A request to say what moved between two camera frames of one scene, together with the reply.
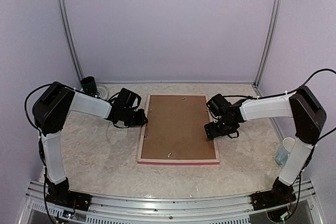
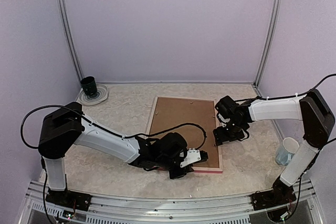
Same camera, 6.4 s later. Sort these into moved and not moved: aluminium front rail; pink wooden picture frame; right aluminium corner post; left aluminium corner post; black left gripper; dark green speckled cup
Moved: black left gripper; pink wooden picture frame
Not moved: aluminium front rail; left aluminium corner post; dark green speckled cup; right aluminium corner post
